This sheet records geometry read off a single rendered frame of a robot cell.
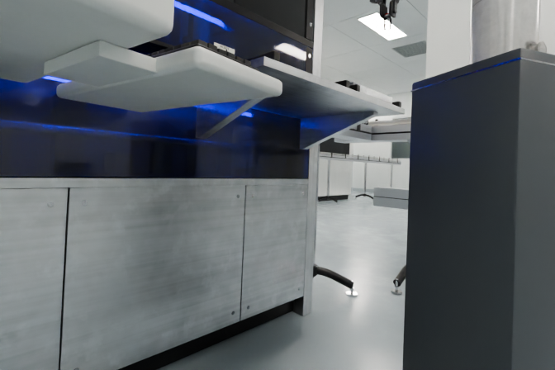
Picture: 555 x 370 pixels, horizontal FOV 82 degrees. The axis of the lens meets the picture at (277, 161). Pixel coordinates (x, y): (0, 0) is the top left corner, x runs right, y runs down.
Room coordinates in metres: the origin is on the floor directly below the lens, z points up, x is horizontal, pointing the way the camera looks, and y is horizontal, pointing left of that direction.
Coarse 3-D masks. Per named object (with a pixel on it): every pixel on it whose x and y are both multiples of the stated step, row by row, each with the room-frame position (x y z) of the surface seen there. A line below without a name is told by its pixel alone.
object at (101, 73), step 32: (64, 64) 0.46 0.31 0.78; (96, 64) 0.44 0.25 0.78; (128, 64) 0.43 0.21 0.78; (160, 64) 0.46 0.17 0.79; (192, 64) 0.42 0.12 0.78; (224, 64) 0.45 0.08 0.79; (64, 96) 0.66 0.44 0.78; (96, 96) 0.64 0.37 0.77; (128, 96) 0.63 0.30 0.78; (160, 96) 0.61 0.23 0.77; (192, 96) 0.60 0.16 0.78; (224, 96) 0.59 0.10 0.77; (256, 96) 0.58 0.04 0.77
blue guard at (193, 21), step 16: (176, 0) 0.95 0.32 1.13; (192, 0) 0.99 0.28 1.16; (208, 0) 1.03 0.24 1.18; (176, 16) 0.95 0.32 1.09; (192, 16) 0.99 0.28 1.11; (208, 16) 1.03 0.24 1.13; (224, 16) 1.07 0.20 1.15; (240, 16) 1.12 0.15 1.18; (176, 32) 0.95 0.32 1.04; (192, 32) 0.99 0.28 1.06; (208, 32) 1.03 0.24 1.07; (224, 32) 1.07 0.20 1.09; (240, 32) 1.12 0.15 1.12; (256, 32) 1.17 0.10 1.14; (272, 32) 1.23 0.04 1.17; (240, 48) 1.13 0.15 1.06; (256, 48) 1.18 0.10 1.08; (272, 48) 1.23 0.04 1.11; (288, 48) 1.30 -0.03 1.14; (304, 48) 1.37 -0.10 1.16; (288, 64) 1.30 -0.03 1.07; (304, 64) 1.37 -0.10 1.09
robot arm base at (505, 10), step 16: (480, 0) 0.66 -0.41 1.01; (496, 0) 0.63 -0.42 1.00; (512, 0) 0.61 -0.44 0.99; (528, 0) 0.61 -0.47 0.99; (480, 16) 0.66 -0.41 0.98; (496, 16) 0.63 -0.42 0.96; (512, 16) 0.61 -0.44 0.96; (528, 16) 0.61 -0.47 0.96; (480, 32) 0.65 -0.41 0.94; (496, 32) 0.63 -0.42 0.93; (512, 32) 0.61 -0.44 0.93; (528, 32) 0.61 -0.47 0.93; (480, 48) 0.65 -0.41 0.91; (496, 48) 0.63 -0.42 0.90; (512, 48) 0.61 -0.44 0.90; (528, 48) 0.61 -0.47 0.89; (544, 48) 0.60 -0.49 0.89
